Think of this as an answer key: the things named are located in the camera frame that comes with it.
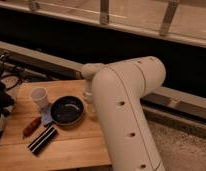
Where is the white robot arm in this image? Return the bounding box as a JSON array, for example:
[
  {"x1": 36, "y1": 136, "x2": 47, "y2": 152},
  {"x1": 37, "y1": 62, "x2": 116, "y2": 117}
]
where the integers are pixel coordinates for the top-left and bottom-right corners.
[{"x1": 81, "y1": 56, "x2": 166, "y2": 171}]

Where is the black striped rectangular block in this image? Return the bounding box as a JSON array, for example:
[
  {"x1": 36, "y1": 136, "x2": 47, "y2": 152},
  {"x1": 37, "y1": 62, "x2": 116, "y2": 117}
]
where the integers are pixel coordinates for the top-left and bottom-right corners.
[{"x1": 28, "y1": 126, "x2": 58, "y2": 155}]

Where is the black ceramic bowl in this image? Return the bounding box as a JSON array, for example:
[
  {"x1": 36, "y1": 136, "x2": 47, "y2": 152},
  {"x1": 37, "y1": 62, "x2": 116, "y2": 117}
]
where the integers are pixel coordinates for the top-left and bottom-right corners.
[{"x1": 50, "y1": 96, "x2": 84, "y2": 125}]

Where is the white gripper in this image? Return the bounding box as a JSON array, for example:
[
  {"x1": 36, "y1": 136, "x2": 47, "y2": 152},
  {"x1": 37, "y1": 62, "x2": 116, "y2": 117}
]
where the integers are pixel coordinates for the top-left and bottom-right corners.
[{"x1": 83, "y1": 80, "x2": 94, "y2": 112}]

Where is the brown wooden handle tool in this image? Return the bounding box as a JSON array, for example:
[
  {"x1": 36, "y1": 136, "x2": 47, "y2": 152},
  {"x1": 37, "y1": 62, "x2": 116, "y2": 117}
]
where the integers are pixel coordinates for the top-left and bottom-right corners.
[{"x1": 23, "y1": 117, "x2": 41, "y2": 138}]

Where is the black cable loop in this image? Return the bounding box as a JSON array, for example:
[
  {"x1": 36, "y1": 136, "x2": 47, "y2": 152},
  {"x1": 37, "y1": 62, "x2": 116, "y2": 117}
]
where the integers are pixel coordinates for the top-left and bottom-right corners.
[{"x1": 0, "y1": 73, "x2": 22, "y2": 93}]

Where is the black equipment at left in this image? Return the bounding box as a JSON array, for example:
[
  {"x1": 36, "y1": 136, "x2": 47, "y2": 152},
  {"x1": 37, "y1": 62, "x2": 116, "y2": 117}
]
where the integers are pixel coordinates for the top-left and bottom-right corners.
[{"x1": 0, "y1": 63, "x2": 14, "y2": 138}]

